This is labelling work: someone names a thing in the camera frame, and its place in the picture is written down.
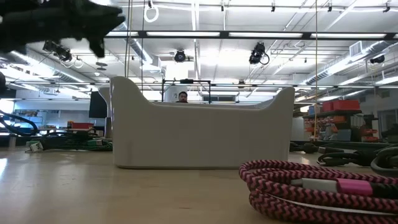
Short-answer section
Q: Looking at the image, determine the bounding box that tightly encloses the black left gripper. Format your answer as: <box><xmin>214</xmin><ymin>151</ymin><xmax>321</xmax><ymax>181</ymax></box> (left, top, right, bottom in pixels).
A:
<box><xmin>0</xmin><ymin>0</ymin><xmax>126</xmax><ymax>58</ymax></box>

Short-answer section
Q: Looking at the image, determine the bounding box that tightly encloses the green black braided USB cable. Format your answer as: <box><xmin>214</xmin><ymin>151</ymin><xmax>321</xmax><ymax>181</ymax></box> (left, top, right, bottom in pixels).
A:
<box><xmin>71</xmin><ymin>139</ymin><xmax>114</xmax><ymax>153</ymax></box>
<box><xmin>24</xmin><ymin>139</ymin><xmax>94</xmax><ymax>153</ymax></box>

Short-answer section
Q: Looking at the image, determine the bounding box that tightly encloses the black monitor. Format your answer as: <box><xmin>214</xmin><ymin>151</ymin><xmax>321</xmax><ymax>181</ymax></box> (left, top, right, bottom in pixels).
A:
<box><xmin>88</xmin><ymin>91</ymin><xmax>108</xmax><ymax>119</ymax></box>

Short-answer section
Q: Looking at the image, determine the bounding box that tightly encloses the red box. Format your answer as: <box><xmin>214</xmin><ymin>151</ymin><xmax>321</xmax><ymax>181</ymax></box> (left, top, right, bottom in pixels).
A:
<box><xmin>67</xmin><ymin>121</ymin><xmax>95</xmax><ymax>130</ymax></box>

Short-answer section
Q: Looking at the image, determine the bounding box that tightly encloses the person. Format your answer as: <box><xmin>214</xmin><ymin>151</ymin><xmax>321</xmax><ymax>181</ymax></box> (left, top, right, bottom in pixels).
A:
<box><xmin>175</xmin><ymin>91</ymin><xmax>189</xmax><ymax>104</ymax></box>

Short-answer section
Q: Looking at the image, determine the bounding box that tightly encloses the black overhead light bar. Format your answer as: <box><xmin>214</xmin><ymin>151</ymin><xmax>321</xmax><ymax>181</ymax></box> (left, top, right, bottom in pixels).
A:
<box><xmin>104</xmin><ymin>30</ymin><xmax>398</xmax><ymax>41</ymax></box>

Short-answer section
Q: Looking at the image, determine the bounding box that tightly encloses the large white plastic bin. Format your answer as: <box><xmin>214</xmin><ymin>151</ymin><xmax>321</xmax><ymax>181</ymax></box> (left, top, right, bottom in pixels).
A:
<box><xmin>110</xmin><ymin>76</ymin><xmax>295</xmax><ymax>170</ymax></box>

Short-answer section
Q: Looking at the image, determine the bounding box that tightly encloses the black storage shelf rack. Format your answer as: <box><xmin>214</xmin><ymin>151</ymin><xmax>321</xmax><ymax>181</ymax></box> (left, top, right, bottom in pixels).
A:
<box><xmin>303</xmin><ymin>108</ymin><xmax>381</xmax><ymax>142</ymax></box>

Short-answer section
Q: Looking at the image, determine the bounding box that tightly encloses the thin hanging cord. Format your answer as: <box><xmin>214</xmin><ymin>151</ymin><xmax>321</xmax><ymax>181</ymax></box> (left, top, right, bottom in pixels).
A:
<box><xmin>124</xmin><ymin>0</ymin><xmax>134</xmax><ymax>78</ymax></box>
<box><xmin>141</xmin><ymin>0</ymin><xmax>146</xmax><ymax>91</ymax></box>

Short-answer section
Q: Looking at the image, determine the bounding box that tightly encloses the white looped camera cable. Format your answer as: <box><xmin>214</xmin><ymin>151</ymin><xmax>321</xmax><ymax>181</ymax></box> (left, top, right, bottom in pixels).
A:
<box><xmin>60</xmin><ymin>55</ymin><xmax>85</xmax><ymax>70</ymax></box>

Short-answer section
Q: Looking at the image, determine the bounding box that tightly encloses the black overhead camera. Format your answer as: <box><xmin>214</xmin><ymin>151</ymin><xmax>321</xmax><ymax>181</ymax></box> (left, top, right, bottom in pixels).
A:
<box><xmin>174</xmin><ymin>49</ymin><xmax>187</xmax><ymax>63</ymax></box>
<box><xmin>369</xmin><ymin>54</ymin><xmax>386</xmax><ymax>65</ymax></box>
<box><xmin>42</xmin><ymin>39</ymin><xmax>73</xmax><ymax>63</ymax></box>
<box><xmin>248</xmin><ymin>42</ymin><xmax>270</xmax><ymax>67</ymax></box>

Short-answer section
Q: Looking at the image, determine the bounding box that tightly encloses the silver ventilation duct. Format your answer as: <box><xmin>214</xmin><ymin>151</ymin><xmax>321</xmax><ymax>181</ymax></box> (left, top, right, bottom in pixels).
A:
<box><xmin>306</xmin><ymin>40</ymin><xmax>393</xmax><ymax>86</ymax></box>
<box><xmin>117</xmin><ymin>21</ymin><xmax>154</xmax><ymax>65</ymax></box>

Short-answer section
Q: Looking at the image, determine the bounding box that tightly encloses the white hanging cable ring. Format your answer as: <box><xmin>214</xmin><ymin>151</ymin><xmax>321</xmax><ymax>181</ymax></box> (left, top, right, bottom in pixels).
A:
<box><xmin>143</xmin><ymin>0</ymin><xmax>160</xmax><ymax>24</ymax></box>

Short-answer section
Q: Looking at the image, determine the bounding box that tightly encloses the black background camera frame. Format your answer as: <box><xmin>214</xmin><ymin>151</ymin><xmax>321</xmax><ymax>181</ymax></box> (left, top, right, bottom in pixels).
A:
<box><xmin>160</xmin><ymin>78</ymin><xmax>213</xmax><ymax>105</ymax></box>

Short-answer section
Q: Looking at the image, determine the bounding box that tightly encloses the pink black braided USB cable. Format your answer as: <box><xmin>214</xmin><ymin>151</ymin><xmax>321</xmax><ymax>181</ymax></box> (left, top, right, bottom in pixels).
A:
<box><xmin>238</xmin><ymin>159</ymin><xmax>398</xmax><ymax>224</ymax></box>

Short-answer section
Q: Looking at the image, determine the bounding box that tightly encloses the black table edge rail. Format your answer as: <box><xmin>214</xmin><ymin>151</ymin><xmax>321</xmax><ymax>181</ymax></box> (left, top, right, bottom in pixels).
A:
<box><xmin>0</xmin><ymin>135</ymin><xmax>398</xmax><ymax>152</ymax></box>

